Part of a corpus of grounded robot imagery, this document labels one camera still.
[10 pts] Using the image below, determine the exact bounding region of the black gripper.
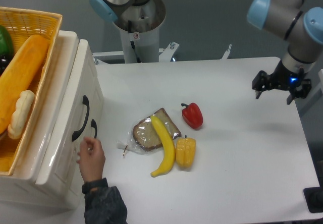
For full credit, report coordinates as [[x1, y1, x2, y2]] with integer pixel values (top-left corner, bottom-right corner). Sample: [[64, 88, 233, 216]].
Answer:
[[252, 60, 311, 104]]

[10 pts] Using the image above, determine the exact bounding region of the white top drawer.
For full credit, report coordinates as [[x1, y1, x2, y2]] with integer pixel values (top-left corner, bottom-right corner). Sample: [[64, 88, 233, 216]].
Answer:
[[36, 39, 104, 188]]

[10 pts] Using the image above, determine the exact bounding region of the dark sleeved forearm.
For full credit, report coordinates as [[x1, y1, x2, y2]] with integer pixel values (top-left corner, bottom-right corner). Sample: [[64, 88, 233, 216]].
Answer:
[[82, 178, 128, 223]]

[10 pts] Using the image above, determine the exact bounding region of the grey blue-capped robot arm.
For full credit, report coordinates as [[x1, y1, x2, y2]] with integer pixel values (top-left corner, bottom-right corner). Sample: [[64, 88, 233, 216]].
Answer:
[[247, 0, 322, 104]]

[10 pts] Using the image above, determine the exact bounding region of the white drawer cabinet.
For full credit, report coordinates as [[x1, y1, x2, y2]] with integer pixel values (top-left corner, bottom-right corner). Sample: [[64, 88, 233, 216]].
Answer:
[[1, 31, 104, 209]]

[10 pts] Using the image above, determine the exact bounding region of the person's bare hand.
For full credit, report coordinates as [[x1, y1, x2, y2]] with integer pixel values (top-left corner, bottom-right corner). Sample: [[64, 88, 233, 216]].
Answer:
[[77, 137, 105, 183]]

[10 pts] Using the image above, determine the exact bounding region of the red bell pepper toy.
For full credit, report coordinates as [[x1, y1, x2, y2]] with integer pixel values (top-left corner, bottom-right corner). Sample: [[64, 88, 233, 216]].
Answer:
[[181, 103, 203, 130]]

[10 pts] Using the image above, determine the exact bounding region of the yellow bell pepper toy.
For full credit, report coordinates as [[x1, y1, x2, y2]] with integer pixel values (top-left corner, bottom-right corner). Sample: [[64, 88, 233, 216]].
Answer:
[[176, 136, 196, 169]]

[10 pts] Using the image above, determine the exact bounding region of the black device at table edge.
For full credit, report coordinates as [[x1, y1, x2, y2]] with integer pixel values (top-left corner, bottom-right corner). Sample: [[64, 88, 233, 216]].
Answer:
[[303, 187, 322, 213]]

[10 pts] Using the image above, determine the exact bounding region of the yellow banana toy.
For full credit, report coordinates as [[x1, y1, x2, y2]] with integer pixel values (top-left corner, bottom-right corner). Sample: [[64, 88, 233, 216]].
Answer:
[[150, 115, 175, 178]]

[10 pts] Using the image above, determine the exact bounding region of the bagged brown bread slice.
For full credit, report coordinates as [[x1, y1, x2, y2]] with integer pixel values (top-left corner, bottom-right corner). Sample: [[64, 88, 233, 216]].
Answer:
[[116, 108, 182, 155]]

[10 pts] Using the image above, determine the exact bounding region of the white croissant toy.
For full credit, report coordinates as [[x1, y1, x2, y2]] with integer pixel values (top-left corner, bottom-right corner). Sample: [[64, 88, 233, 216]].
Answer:
[[8, 90, 35, 139]]

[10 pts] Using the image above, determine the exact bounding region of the orange baguette bread toy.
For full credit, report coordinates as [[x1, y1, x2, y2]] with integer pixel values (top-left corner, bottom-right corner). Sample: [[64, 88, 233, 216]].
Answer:
[[1, 35, 49, 133]]

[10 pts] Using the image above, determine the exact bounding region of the yellow wicker basket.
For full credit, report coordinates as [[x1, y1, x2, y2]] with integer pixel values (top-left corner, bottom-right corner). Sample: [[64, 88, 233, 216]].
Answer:
[[1, 7, 63, 176]]

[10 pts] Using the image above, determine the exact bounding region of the black grape toy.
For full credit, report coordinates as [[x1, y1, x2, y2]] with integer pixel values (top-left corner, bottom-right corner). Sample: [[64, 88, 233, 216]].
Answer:
[[0, 54, 13, 75]]

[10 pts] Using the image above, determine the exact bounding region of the green pepper toy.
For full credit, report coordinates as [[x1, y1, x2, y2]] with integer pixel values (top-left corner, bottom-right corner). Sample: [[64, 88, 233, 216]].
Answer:
[[0, 25, 14, 56]]

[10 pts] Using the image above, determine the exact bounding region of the white frame at right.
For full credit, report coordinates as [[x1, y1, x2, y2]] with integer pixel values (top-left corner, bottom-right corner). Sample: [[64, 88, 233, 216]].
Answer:
[[298, 69, 323, 117]]

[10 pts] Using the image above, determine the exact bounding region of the white table clamp bracket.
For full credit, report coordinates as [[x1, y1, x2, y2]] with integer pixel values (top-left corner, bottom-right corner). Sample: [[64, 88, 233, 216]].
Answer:
[[221, 44, 232, 60]]

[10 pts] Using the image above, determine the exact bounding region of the white metal bracket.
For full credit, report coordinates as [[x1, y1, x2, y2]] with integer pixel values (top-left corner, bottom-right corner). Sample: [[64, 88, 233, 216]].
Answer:
[[158, 42, 180, 62]]

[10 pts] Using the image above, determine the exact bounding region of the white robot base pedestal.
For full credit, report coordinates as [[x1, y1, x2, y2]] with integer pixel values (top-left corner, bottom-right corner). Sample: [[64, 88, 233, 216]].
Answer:
[[114, 0, 166, 64]]

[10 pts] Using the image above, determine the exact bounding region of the black lower drawer handle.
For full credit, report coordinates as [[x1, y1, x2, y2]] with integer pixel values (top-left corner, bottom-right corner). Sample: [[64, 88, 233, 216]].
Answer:
[[91, 119, 97, 139]]

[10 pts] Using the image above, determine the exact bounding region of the black drawer handle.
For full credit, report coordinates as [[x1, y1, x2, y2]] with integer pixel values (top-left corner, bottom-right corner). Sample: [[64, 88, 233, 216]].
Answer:
[[91, 119, 97, 139], [71, 94, 90, 142]]

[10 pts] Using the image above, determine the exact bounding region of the black top drawer handle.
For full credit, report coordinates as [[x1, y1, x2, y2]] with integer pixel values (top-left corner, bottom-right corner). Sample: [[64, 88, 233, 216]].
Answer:
[[71, 94, 90, 142]]

